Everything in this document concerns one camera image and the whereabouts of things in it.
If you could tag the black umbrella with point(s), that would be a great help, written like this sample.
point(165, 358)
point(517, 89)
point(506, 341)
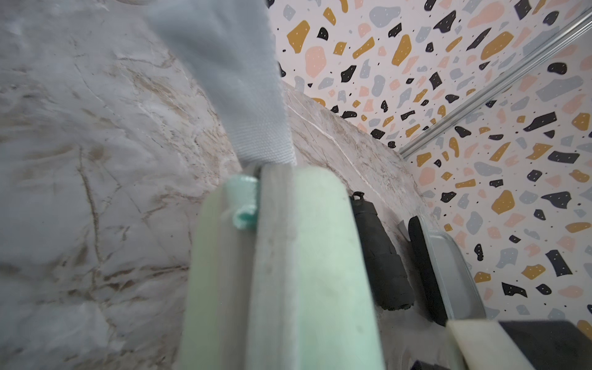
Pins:
point(386, 273)

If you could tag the mint green umbrella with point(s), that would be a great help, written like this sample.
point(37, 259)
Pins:
point(243, 194)

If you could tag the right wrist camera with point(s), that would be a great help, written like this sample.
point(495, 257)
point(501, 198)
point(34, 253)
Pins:
point(480, 344)

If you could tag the aluminium corner post right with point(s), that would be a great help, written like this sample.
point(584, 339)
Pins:
point(539, 56)

